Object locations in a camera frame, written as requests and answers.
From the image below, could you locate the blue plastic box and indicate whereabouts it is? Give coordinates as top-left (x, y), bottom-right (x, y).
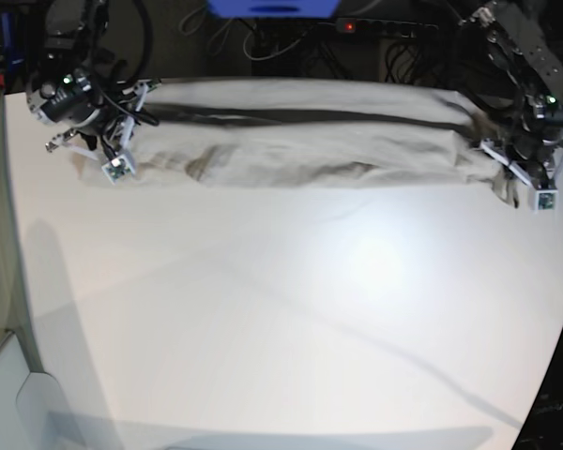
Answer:
top-left (207, 0), bottom-right (340, 18)

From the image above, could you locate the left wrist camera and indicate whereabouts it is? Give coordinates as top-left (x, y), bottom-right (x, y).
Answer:
top-left (530, 188), bottom-right (558, 212)

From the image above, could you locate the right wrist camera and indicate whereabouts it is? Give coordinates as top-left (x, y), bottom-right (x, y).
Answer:
top-left (101, 152), bottom-right (136, 185)

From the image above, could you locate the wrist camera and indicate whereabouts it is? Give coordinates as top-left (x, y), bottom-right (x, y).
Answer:
top-left (530, 188), bottom-right (558, 212)
top-left (101, 152), bottom-right (136, 185)

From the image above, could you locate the white cable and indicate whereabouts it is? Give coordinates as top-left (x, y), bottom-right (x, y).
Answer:
top-left (241, 27), bottom-right (306, 62)

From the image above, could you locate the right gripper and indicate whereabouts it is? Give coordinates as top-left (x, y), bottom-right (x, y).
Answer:
top-left (44, 78), bottom-right (160, 164)

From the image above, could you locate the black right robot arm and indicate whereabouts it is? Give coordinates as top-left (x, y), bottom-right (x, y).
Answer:
top-left (25, 1), bottom-right (160, 173)

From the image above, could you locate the black power strip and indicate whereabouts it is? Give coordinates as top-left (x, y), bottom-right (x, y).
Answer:
top-left (335, 18), bottom-right (439, 38)

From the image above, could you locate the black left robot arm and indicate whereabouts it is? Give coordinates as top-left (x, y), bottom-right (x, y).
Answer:
top-left (461, 1), bottom-right (563, 193)

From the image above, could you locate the beige t-shirt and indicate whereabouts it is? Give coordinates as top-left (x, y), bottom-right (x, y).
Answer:
top-left (69, 78), bottom-right (526, 210)

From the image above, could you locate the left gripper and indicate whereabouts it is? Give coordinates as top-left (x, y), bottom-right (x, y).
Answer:
top-left (479, 139), bottom-right (563, 190)

